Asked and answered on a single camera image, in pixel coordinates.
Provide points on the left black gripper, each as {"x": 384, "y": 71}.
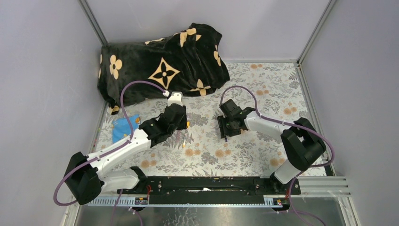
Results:
{"x": 183, "y": 125}

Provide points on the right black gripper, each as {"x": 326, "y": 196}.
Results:
{"x": 223, "y": 131}

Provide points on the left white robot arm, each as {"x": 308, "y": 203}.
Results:
{"x": 87, "y": 176}

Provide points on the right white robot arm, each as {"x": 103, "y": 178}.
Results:
{"x": 300, "y": 141}

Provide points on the blue cartoon cloth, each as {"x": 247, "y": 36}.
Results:
{"x": 121, "y": 128}

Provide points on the black floral plush blanket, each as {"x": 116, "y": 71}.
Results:
{"x": 186, "y": 62}

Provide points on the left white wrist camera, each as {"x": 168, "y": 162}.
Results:
{"x": 173, "y": 97}

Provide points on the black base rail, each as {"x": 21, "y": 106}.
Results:
{"x": 163, "y": 190}

